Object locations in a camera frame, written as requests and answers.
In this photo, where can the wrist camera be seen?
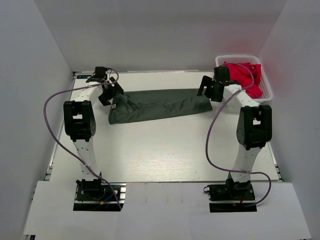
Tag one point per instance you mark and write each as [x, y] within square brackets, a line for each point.
[100, 72]
[222, 74]

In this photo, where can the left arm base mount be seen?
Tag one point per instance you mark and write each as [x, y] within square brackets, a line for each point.
[98, 196]

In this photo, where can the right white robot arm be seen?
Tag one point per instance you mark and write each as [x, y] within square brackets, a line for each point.
[254, 126]

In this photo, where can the red t shirt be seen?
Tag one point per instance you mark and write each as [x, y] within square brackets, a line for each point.
[243, 77]

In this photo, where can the blue table label sticker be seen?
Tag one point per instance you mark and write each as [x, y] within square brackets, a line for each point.
[82, 76]

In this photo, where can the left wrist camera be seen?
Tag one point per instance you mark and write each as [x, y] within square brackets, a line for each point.
[100, 72]

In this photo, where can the dark grey t shirt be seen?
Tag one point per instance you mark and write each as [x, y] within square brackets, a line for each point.
[149, 105]

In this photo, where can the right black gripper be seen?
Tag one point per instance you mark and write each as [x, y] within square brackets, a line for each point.
[207, 81]

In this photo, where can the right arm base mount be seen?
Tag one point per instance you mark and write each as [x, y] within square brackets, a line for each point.
[221, 201]

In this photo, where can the white plastic basket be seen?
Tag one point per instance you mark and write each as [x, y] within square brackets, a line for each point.
[238, 59]

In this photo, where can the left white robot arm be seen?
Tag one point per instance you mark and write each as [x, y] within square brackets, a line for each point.
[79, 119]

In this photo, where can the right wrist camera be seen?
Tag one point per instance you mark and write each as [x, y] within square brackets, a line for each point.
[222, 74]

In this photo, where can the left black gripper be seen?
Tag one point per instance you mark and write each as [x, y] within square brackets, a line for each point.
[116, 90]

